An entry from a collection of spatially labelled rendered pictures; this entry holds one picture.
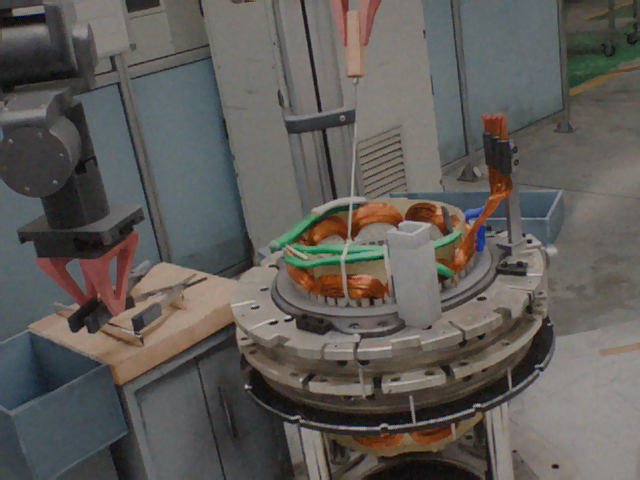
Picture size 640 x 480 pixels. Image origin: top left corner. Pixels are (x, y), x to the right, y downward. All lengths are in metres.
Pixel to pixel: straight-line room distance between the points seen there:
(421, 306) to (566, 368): 0.58
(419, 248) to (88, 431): 0.38
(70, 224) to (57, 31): 0.17
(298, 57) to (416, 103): 2.29
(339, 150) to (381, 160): 2.09
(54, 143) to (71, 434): 0.32
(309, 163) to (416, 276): 0.59
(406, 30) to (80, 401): 2.79
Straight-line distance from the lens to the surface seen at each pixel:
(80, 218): 0.76
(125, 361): 0.86
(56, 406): 0.85
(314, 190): 1.29
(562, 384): 1.24
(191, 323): 0.90
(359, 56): 0.78
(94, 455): 0.92
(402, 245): 0.71
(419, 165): 3.57
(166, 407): 0.92
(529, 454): 1.07
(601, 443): 1.12
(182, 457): 0.96
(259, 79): 3.13
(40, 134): 0.67
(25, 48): 0.73
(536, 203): 1.15
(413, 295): 0.72
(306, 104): 1.26
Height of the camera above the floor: 1.43
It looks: 20 degrees down
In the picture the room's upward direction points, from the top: 10 degrees counter-clockwise
